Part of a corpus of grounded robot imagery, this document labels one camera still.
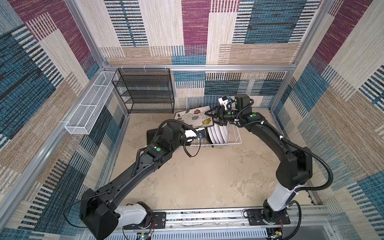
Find floral square plate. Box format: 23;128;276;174
174;106;214;129

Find black square plate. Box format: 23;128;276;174
146;128;163;145
198;128;213;147

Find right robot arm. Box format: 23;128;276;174
205;94;313;225

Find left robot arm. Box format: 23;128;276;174
80;120;203;240

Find white round plate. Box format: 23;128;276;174
212;124;225;144
208;127;216;145
219;126;230;143

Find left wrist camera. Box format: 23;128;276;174
191;128;207;140

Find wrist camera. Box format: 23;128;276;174
191;128;207;140
219;97;233;111

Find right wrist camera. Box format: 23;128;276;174
219;97;233;111

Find white wire dish rack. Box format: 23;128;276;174
187;95;242;148

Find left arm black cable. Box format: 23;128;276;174
131;118;202;178

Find black wire shelf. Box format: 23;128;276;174
112;68;175;114

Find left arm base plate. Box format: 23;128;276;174
123;212;167;230

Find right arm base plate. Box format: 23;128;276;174
243;209;291;226

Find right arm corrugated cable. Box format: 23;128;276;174
233;98;334;192

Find white mesh wall basket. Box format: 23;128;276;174
65;72;115;135

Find aluminium mounting rail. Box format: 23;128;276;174
104;205;342;240

